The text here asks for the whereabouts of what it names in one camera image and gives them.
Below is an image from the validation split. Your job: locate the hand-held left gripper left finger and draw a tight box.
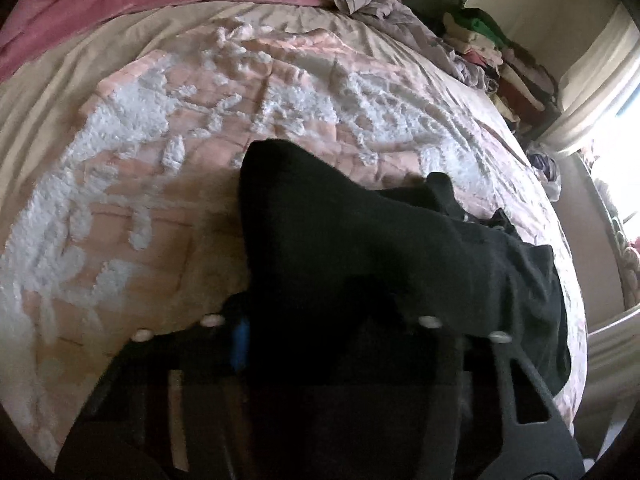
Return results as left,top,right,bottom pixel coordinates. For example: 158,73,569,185
55,312,251,480

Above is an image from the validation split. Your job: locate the black garment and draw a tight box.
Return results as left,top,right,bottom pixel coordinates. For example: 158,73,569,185
237,139,556,391

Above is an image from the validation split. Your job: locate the purple cloth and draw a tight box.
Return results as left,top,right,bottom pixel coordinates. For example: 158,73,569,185
527,152,563,183

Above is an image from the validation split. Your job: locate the white curtain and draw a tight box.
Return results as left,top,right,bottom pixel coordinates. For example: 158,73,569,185
537,2,640,156

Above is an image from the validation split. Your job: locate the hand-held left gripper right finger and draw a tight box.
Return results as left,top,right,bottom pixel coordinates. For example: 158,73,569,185
417,315,586,480

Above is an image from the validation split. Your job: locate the pile of folded clothes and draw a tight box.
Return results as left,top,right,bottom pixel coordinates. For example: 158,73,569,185
442,7,561,133

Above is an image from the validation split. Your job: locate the dark grey printed shirt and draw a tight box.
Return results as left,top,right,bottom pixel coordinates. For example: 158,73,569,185
380,172,573,396

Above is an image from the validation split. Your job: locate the pink white tufted blanket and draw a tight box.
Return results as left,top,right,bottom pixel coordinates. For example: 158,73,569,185
0,22,588,466

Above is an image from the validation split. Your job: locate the lavender crumpled cloth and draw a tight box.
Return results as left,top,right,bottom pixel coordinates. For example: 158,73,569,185
320,0,488,88

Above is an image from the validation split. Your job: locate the beige bed sheet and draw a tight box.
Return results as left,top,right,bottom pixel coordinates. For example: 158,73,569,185
0,0,501,241

